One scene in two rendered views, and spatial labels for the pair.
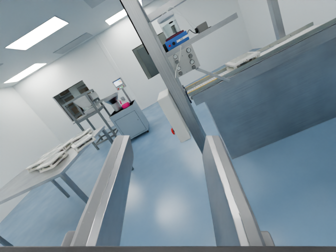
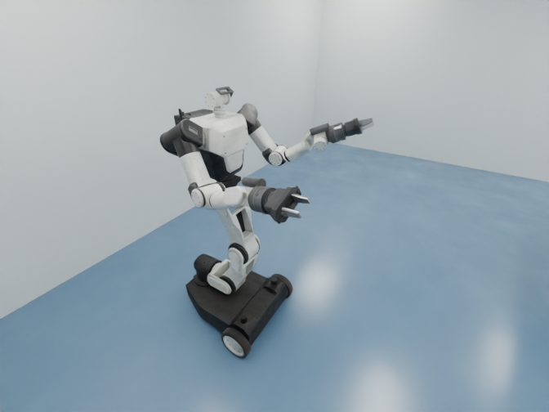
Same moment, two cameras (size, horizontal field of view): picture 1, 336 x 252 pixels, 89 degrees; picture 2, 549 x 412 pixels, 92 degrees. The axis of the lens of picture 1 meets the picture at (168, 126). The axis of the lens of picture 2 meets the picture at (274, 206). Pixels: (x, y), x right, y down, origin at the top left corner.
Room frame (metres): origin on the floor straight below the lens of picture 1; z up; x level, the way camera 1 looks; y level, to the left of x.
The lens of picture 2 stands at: (0.30, -0.60, 1.65)
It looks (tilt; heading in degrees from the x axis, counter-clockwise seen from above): 31 degrees down; 116
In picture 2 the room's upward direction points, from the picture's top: 1 degrees clockwise
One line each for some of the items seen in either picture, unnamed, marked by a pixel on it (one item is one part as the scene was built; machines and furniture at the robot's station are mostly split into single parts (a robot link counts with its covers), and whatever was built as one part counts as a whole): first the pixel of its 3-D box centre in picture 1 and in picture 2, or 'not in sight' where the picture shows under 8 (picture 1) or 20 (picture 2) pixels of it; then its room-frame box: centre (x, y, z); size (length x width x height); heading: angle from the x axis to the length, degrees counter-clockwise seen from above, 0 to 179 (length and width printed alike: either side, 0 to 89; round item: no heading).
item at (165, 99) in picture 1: (174, 114); not in sight; (0.89, -0.06, 1.03); 0.17 x 0.06 x 0.26; 168
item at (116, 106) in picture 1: (116, 101); not in sight; (4.20, 0.77, 0.95); 0.49 x 0.36 x 0.38; 85
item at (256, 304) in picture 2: not in sight; (231, 287); (-0.54, 0.44, 0.19); 0.64 x 0.52 x 0.33; 175
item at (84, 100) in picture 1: (101, 117); not in sight; (4.74, 1.44, 0.75); 1.43 x 1.06 x 1.50; 85
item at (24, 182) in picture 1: (44, 166); not in sight; (2.25, 1.69, 0.86); 1.50 x 1.10 x 0.04; 76
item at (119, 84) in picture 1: (123, 91); not in sight; (4.26, 0.50, 1.07); 0.23 x 0.10 x 0.62; 85
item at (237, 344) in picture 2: not in sight; (235, 342); (-0.32, 0.16, 0.10); 0.20 x 0.05 x 0.20; 175
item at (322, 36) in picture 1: (254, 66); not in sight; (1.56, -1.00, 0.83); 1.30 x 0.29 x 0.10; 78
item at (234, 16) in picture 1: (196, 37); not in sight; (1.65, -0.63, 1.31); 0.62 x 0.38 x 0.04; 78
